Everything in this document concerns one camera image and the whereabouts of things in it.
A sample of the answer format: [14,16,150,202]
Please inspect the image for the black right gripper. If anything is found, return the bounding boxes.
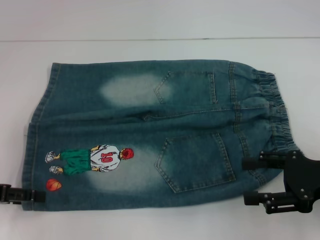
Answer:
[241,149,320,215]

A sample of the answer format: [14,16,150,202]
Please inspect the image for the blue denim shorts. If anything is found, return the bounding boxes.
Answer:
[21,59,305,212]

